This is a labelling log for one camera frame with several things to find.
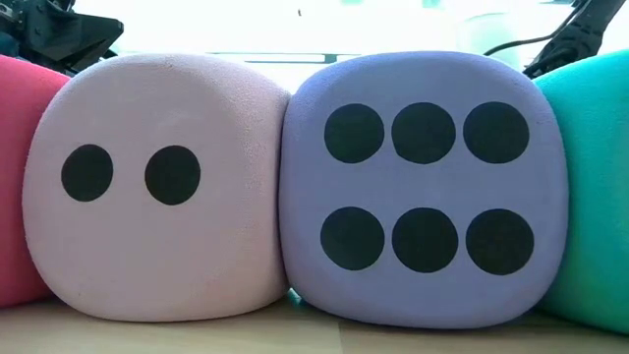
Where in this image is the red plush die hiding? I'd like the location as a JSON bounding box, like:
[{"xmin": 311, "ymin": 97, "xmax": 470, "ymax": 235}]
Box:
[{"xmin": 0, "ymin": 53, "xmax": 70, "ymax": 309}]

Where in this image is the pink plush die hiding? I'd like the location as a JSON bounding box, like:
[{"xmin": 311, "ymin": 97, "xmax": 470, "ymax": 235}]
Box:
[{"xmin": 22, "ymin": 52, "xmax": 291, "ymax": 324}]

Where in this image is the teal plush die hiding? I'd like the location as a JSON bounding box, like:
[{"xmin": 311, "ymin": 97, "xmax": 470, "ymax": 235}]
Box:
[{"xmin": 533, "ymin": 48, "xmax": 629, "ymax": 335}]

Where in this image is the purple plush die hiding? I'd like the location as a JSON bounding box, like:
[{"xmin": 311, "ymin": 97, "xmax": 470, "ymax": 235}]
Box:
[{"xmin": 278, "ymin": 50, "xmax": 570, "ymax": 329}]

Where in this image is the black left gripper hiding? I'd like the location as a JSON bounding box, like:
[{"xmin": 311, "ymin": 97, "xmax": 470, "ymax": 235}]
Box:
[{"xmin": 0, "ymin": 0, "xmax": 125, "ymax": 76}]

